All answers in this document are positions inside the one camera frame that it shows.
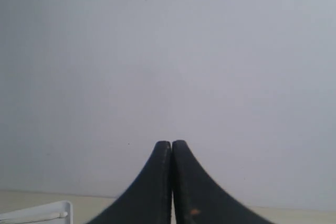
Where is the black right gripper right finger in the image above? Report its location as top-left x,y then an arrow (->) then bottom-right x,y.
171,140 -> 271,224

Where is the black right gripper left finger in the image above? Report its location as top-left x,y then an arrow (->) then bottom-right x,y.
89,141 -> 172,224

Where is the white rectangular plastic tray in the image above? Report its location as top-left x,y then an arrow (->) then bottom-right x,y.
1,200 -> 74,224

